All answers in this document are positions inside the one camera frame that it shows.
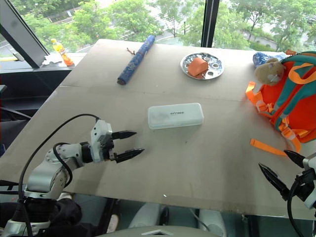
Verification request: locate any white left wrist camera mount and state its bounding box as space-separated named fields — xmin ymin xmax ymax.
xmin=89 ymin=119 xmax=114 ymax=164

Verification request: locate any round silver metal plate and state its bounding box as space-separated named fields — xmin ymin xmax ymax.
xmin=180 ymin=52 xmax=225 ymax=80

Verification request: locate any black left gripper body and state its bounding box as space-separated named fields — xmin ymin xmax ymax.
xmin=102 ymin=132 xmax=117 ymax=162

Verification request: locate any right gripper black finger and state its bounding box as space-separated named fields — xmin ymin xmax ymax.
xmin=258 ymin=162 xmax=291 ymax=201
xmin=283 ymin=149 xmax=307 ymax=169

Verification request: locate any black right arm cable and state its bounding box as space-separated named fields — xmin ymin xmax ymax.
xmin=287 ymin=181 xmax=306 ymax=237

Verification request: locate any brown plush monkey toy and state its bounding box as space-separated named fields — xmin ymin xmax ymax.
xmin=254 ymin=58 xmax=285 ymax=87

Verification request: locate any orange drink bottle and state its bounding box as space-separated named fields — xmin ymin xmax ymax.
xmin=50 ymin=38 xmax=75 ymax=67

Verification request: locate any orange foam block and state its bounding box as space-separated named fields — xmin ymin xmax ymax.
xmin=188 ymin=57 xmax=209 ymax=77

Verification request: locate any blue rolled scroll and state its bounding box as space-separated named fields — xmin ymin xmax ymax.
xmin=117 ymin=34 xmax=157 ymax=86

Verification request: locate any dark window sill ledge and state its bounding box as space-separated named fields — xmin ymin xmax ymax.
xmin=0 ymin=66 xmax=73 ymax=149

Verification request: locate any black window frame post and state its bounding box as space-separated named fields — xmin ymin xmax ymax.
xmin=200 ymin=0 xmax=221 ymax=48

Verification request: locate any blue patterned crumpled bag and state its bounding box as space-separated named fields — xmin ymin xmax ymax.
xmin=252 ymin=51 xmax=287 ymax=69

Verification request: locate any white rectangular case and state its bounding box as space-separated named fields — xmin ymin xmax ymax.
xmin=147 ymin=102 xmax=205 ymax=130

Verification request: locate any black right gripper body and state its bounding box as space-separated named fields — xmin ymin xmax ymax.
xmin=287 ymin=168 xmax=316 ymax=202

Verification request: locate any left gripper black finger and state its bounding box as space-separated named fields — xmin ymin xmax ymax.
xmin=114 ymin=148 xmax=146 ymax=164
xmin=112 ymin=130 xmax=138 ymax=141

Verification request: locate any orange and teal backpack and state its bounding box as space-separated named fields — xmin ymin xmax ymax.
xmin=245 ymin=51 xmax=316 ymax=157

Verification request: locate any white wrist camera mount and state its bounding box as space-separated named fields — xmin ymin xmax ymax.
xmin=302 ymin=152 xmax=316 ymax=210
xmin=89 ymin=119 xmax=114 ymax=164

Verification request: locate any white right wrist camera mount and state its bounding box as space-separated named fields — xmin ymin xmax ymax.
xmin=302 ymin=152 xmax=316 ymax=210

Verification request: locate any dark slanted window beam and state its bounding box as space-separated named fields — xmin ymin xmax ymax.
xmin=0 ymin=0 xmax=50 ymax=69

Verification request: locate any grey rounded robot torso edge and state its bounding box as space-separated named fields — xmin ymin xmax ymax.
xmin=97 ymin=225 xmax=214 ymax=237

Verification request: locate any white crumpled tissue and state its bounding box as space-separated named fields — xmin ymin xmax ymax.
xmin=41 ymin=53 xmax=64 ymax=66

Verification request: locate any black rounded robot body part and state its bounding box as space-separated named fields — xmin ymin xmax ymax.
xmin=23 ymin=197 xmax=82 ymax=237

